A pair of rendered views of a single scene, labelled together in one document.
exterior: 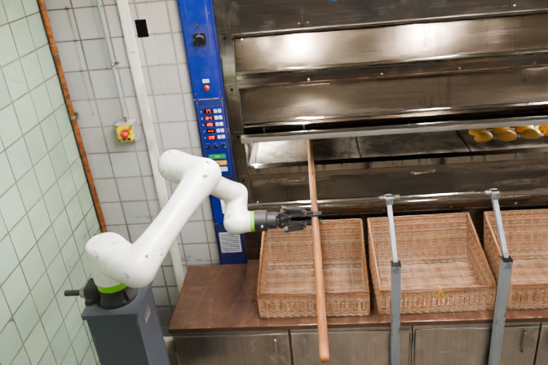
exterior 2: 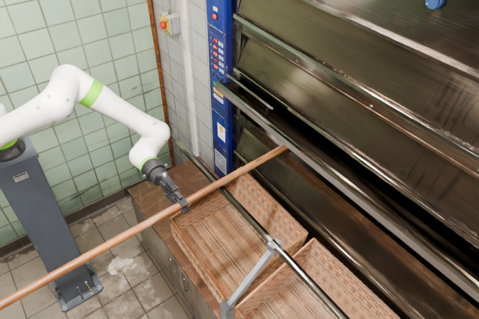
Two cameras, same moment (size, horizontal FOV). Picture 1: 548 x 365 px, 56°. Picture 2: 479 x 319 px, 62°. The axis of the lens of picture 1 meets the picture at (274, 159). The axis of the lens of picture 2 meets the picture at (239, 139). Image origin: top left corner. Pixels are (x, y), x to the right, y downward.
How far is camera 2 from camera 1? 1.76 m
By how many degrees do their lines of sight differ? 42
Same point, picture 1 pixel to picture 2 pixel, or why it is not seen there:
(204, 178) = (36, 109)
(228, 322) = not seen: hidden behind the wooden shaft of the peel
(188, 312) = (150, 189)
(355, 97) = (336, 112)
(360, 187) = (320, 206)
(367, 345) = not seen: outside the picture
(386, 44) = (387, 70)
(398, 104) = (376, 156)
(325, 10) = not seen: outside the picture
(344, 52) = (335, 52)
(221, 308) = (167, 204)
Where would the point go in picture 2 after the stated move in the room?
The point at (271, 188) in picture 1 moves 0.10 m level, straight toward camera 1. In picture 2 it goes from (254, 144) to (240, 152)
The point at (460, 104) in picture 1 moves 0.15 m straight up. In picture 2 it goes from (453, 217) to (472, 184)
